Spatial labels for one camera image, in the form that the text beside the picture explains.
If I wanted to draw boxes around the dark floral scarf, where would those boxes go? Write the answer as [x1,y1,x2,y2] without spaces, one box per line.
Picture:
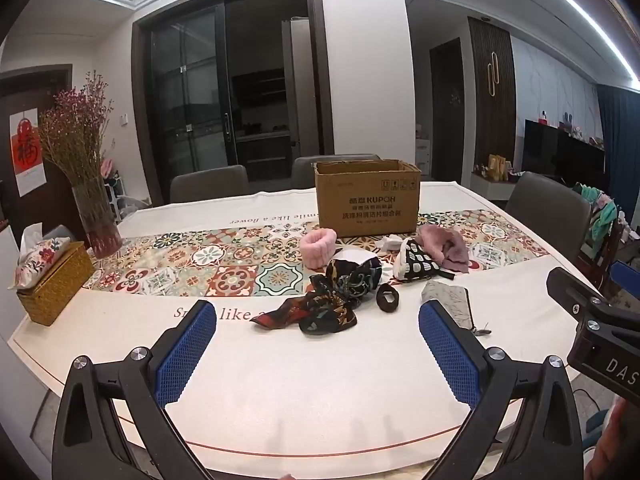
[250,255,383,336]

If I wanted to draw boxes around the black television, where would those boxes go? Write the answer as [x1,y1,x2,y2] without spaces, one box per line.
[522,119,608,191]

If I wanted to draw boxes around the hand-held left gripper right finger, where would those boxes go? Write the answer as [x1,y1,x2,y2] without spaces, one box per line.
[418,298,587,480]

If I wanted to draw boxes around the white cloth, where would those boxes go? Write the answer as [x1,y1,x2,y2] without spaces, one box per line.
[336,250,382,266]
[377,234,416,256]

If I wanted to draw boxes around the wood slat wall panel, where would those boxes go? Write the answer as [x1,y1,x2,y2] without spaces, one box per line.
[467,16,516,171]

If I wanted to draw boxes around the grey refrigerator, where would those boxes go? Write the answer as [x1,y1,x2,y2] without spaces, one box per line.
[280,17,321,161]

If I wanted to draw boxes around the grey dining chair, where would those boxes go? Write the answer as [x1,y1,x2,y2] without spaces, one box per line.
[291,153,383,189]
[505,172,592,266]
[170,164,250,204]

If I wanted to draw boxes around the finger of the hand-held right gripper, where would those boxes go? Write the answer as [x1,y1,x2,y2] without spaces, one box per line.
[611,260,640,306]
[546,267,618,326]

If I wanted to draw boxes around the cardboard box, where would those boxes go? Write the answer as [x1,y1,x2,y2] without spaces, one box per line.
[313,159,422,237]

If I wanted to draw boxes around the person's right forearm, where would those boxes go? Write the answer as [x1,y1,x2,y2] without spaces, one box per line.
[597,400,640,480]

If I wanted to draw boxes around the white tissue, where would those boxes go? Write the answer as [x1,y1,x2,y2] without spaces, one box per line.
[19,225,51,253]

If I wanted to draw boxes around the pink fuzzy cloth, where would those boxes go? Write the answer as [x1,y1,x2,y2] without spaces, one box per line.
[417,224,471,275]

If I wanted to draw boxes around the dark blue curtain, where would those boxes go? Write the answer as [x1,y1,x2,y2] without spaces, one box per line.
[597,85,640,211]

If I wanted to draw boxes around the white shoe rack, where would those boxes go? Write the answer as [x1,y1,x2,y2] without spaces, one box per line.
[100,157,133,221]

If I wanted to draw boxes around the dried flowers bouquet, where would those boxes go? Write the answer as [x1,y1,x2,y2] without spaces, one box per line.
[37,71,118,191]

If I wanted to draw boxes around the dark wooden door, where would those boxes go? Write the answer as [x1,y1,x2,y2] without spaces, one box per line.
[429,37,466,183]

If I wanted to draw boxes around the grey patterned pouch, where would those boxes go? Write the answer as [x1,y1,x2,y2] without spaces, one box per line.
[421,280,493,335]

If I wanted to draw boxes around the sliding glass door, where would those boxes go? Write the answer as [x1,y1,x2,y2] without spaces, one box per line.
[132,0,331,206]

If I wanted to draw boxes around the television cabinet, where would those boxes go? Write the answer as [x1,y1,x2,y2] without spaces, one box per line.
[470,172,516,201]

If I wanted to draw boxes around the floral tissue cover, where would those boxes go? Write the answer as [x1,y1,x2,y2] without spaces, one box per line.
[9,237,73,291]

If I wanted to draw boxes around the pink fuzzy headband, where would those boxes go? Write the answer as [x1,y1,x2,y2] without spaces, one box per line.
[299,230,337,267]

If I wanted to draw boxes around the woven tissue box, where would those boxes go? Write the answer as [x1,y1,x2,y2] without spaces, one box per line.
[15,241,96,327]

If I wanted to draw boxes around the black white patterned pouch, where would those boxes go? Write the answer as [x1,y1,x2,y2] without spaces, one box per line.
[392,237,446,281]

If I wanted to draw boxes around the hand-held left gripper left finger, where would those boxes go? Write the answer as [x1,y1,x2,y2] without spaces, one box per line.
[51,299,218,480]

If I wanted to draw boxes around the glass vase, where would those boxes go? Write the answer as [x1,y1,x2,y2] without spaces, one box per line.
[71,177,123,260]

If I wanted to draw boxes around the gold wall ornament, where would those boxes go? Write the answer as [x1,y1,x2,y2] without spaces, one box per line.
[487,51,501,97]

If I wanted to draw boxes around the teal clothes on chair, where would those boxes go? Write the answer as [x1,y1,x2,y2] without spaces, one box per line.
[572,182,621,241]

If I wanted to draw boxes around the brown scrunchie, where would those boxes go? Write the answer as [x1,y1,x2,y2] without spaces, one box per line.
[376,283,401,314]

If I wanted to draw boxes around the brown entrance door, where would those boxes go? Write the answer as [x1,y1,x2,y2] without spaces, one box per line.
[0,65,73,241]

